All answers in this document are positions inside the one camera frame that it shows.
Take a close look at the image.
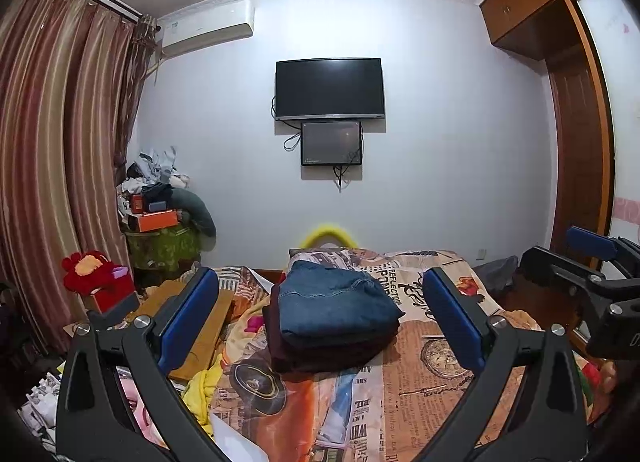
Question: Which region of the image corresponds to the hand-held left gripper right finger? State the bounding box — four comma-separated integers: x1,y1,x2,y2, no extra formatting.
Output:
406,267,588,462

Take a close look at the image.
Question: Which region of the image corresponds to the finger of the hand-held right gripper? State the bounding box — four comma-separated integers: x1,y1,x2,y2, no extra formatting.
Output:
520,244,608,303
566,226,623,263

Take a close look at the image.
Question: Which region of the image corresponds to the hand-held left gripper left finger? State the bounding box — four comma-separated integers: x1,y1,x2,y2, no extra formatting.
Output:
55,266,236,462

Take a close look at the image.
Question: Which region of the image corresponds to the blue denim jacket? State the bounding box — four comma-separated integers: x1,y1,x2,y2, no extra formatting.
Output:
277,261,405,349

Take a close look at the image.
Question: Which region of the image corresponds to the pile of loose clothes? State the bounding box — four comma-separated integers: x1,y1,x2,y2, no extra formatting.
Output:
117,146,191,215

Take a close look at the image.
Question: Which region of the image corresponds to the dark grey bag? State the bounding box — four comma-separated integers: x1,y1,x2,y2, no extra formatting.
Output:
472,256,521,295

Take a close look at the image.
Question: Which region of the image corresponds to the colourful soft toy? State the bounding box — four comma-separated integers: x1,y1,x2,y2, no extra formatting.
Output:
580,359,619,395

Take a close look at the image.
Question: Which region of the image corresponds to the printed blanket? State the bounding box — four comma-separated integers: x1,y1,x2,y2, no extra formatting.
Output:
177,248,606,462

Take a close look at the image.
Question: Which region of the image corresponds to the orange box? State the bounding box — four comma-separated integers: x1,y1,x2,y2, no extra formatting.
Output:
136,209,180,233

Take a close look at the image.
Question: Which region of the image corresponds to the grey plush pillow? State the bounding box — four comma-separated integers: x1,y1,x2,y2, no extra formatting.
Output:
170,189,217,243

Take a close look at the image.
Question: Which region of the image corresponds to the red plush toy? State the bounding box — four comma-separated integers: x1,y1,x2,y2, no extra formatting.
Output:
63,251,136,294

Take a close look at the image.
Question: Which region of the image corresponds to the maroon folded garment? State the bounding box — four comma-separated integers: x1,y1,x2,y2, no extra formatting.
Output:
262,284,401,374

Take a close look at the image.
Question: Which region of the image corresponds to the white paper sheet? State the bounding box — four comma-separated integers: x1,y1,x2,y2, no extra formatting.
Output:
210,412,271,462

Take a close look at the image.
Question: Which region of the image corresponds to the yellow round cushion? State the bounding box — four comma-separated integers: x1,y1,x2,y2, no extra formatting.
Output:
300,224,357,249

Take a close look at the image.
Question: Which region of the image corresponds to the pile of printed papers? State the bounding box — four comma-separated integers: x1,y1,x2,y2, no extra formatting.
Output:
20,372,66,443

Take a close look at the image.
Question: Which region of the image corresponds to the striped brown curtain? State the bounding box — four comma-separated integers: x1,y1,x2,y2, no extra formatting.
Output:
0,0,156,358

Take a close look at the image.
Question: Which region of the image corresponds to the white air conditioner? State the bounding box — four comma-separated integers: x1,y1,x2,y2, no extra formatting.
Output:
159,0,256,59

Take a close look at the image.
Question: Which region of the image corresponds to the small black wall monitor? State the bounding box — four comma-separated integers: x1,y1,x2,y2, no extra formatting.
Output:
300,121,363,167

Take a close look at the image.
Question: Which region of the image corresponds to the large black wall television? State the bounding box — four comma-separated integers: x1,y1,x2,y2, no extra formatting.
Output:
275,58,386,121

